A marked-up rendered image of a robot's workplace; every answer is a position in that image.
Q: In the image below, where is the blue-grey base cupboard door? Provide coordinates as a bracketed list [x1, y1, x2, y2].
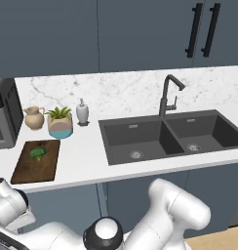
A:
[182, 161, 238, 239]
[105, 169, 190, 234]
[22, 183, 103, 236]

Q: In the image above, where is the potted green plant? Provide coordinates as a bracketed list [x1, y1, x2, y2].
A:
[44, 105, 74, 141]

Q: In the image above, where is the blue-grey wall cupboard door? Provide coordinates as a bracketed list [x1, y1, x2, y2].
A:
[192, 0, 238, 68]
[0, 0, 100, 79]
[97, 0, 206, 73]

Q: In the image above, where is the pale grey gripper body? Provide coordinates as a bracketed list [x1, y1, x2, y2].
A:
[7, 210, 37, 234]

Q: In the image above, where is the green broccoli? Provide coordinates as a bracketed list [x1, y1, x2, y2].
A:
[28, 146, 48, 162]

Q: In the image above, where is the white soap dispenser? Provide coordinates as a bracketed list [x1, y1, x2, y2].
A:
[75, 97, 91, 127]

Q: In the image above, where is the dark grey double sink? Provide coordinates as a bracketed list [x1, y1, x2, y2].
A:
[98, 108, 238, 167]

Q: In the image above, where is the black microwave oven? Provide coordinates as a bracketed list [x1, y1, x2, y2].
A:
[0, 77, 25, 151]

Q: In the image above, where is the dark wooden cutting board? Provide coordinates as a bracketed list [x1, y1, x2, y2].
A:
[10, 139, 61, 186]

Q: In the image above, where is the beige ceramic jug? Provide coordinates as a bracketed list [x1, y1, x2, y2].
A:
[22, 105, 47, 132]

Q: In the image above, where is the dark grey tap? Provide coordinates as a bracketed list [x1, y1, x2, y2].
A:
[158, 73, 186, 118]

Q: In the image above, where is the black cupboard handle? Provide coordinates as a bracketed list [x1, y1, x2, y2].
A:
[184, 2, 204, 60]
[201, 2, 221, 59]

